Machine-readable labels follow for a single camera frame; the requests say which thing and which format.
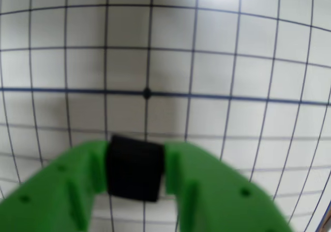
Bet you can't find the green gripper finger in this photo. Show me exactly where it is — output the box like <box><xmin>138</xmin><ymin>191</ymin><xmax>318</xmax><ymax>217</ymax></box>
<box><xmin>0</xmin><ymin>140</ymin><xmax>110</xmax><ymax>232</ymax></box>
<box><xmin>163</xmin><ymin>140</ymin><xmax>293</xmax><ymax>232</ymax></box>

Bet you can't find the black cube stone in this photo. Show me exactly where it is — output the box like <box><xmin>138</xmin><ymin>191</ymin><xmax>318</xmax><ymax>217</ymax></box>
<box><xmin>106</xmin><ymin>135</ymin><xmax>166</xmax><ymax>203</ymax></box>

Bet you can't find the white go board dark frame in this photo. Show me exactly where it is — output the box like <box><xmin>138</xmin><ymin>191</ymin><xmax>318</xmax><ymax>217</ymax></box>
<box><xmin>0</xmin><ymin>0</ymin><xmax>331</xmax><ymax>232</ymax></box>

